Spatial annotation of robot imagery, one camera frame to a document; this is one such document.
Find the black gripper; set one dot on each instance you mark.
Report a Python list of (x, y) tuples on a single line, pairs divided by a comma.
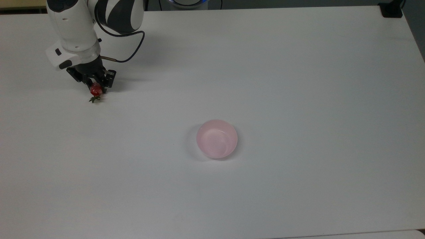
[(89, 69)]

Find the red strawberry with green leaves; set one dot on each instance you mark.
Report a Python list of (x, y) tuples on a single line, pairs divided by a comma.
[(96, 89)]

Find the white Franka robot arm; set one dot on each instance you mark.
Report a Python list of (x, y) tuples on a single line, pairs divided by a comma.
[(73, 26)]

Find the pink plastic bowl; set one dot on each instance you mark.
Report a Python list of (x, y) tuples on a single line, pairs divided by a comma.
[(216, 139)]

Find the black corner clamp mount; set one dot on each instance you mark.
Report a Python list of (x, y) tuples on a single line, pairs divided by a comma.
[(391, 10)]

